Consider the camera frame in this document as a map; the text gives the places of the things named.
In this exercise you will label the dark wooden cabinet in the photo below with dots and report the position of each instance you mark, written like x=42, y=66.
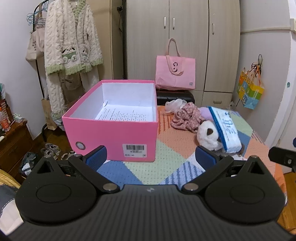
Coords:
x=16, y=143

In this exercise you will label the colourful hanging gift bag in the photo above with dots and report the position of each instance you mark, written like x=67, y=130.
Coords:
x=250, y=86

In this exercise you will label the black suitcase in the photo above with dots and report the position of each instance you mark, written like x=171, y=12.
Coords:
x=164, y=96

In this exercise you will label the cream knitted cardigan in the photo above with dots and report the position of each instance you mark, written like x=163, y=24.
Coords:
x=71, y=47

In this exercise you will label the colourful patchwork blanket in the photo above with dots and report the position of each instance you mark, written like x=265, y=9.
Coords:
x=175, y=161

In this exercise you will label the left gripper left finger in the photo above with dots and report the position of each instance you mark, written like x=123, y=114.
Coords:
x=88, y=165

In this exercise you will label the white panda plush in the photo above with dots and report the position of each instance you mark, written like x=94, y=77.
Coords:
x=208, y=137

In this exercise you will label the sneaker pair on floor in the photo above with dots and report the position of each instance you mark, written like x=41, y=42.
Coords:
x=52, y=150

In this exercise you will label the pink floral fabric scrunchie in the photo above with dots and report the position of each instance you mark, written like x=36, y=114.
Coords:
x=188, y=118

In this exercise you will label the brown paper bag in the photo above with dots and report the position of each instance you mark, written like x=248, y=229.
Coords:
x=47, y=113

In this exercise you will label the beige canvas tote bag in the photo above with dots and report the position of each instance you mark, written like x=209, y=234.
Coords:
x=36, y=44

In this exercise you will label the pink tote bag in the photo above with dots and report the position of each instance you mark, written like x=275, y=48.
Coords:
x=175, y=72

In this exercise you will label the pink cardboard box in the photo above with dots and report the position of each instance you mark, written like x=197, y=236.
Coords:
x=124, y=140

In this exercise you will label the white sheer hair scrunchie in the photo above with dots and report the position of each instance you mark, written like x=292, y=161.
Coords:
x=174, y=105

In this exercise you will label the printed paper sheet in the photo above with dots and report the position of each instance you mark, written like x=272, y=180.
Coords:
x=115, y=112

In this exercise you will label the beige wooden wardrobe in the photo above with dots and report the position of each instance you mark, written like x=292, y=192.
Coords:
x=207, y=30

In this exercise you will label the lilac plush toy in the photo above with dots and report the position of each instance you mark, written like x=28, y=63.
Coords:
x=206, y=114

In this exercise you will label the blue white tissue pack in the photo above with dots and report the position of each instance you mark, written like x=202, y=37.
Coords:
x=226, y=129

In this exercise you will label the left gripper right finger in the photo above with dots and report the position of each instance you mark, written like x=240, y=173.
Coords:
x=214, y=167

